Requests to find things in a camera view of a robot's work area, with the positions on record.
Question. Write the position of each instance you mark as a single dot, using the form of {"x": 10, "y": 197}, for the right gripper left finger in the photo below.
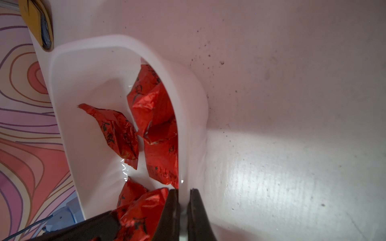
{"x": 168, "y": 228}

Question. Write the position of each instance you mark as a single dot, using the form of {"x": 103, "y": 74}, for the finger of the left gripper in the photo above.
{"x": 104, "y": 227}

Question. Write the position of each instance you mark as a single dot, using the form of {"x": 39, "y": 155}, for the red tea bag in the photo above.
{"x": 118, "y": 131}
{"x": 149, "y": 101}
{"x": 139, "y": 211}
{"x": 161, "y": 153}

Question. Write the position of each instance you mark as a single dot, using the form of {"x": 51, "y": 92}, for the white plastic storage box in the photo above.
{"x": 101, "y": 71}

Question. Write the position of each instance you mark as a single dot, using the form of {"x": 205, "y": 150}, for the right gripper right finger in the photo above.
{"x": 199, "y": 228}

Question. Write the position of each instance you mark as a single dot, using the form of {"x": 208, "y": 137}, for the yellow square pad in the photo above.
{"x": 38, "y": 21}

